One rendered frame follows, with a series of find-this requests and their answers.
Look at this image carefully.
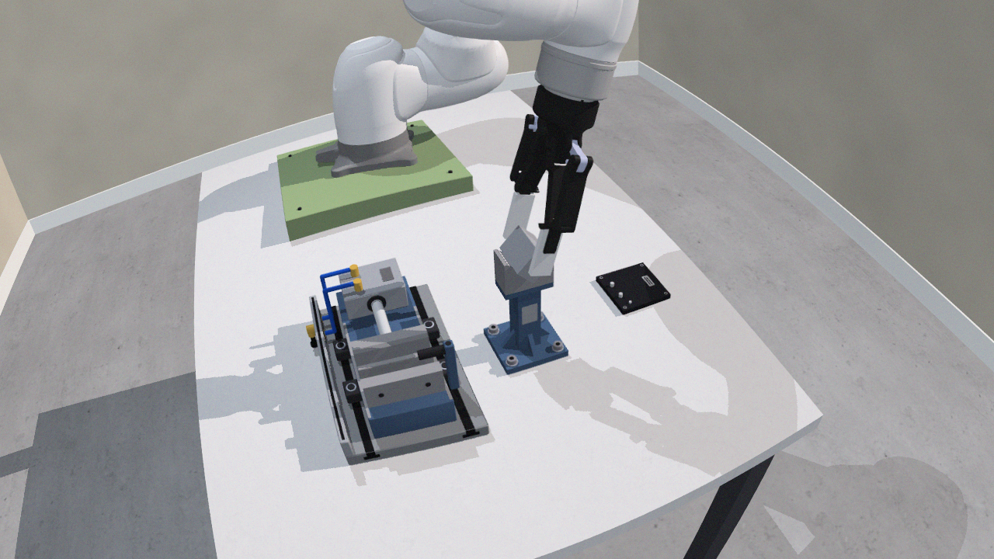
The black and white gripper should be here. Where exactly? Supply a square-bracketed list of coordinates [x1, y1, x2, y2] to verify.
[503, 85, 600, 276]

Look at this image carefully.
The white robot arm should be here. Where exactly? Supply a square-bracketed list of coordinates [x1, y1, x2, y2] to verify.
[315, 0, 639, 178]

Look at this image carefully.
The grey flat bar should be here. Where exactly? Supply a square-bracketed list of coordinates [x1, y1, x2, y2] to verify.
[357, 353, 434, 379]

